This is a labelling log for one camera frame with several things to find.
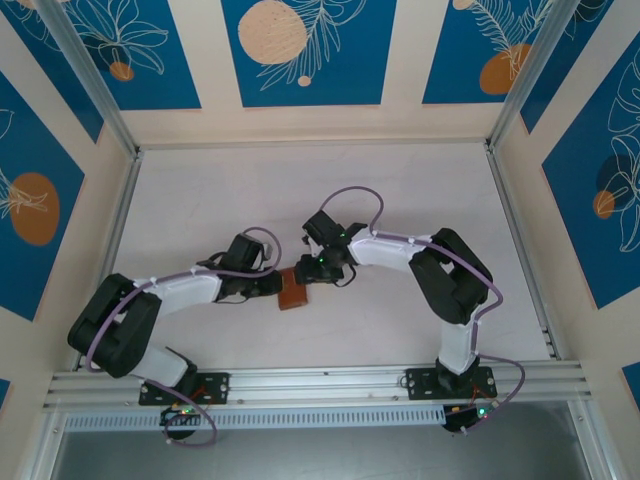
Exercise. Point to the aluminium frame post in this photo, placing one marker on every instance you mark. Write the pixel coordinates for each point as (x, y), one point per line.
(91, 75)
(542, 75)

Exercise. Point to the wide aluminium base rail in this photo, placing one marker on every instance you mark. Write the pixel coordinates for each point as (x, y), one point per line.
(320, 385)

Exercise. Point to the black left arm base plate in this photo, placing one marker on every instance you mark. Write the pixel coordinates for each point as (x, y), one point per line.
(220, 387)

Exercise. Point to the black controller box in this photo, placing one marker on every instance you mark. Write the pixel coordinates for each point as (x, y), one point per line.
(457, 422)
(177, 433)

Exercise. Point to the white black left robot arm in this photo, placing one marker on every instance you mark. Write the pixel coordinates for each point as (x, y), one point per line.
(185, 295)

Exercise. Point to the black right controller box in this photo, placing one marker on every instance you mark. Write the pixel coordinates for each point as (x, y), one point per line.
(457, 422)

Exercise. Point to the brown leather card holder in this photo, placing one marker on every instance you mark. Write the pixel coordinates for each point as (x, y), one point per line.
(292, 297)

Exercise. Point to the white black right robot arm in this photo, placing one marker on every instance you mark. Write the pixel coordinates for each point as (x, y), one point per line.
(385, 252)

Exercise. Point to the aluminium table side rail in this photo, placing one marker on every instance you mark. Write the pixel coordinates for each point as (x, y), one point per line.
(515, 225)
(123, 210)

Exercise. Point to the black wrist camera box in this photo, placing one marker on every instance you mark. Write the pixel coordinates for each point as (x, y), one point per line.
(245, 252)
(322, 227)

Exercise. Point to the grey sheet metal panel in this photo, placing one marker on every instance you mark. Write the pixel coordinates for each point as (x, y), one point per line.
(325, 457)

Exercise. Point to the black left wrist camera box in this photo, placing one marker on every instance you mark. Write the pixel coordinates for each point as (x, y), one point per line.
(245, 252)

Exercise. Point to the aluminium frame leg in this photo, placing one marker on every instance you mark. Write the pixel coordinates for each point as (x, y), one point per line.
(590, 445)
(40, 450)

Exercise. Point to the black left controller box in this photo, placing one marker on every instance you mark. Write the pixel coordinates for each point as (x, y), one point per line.
(177, 433)

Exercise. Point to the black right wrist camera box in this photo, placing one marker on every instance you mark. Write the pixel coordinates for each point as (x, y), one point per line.
(322, 227)

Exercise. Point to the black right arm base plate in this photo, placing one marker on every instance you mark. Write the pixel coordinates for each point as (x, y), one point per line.
(420, 385)

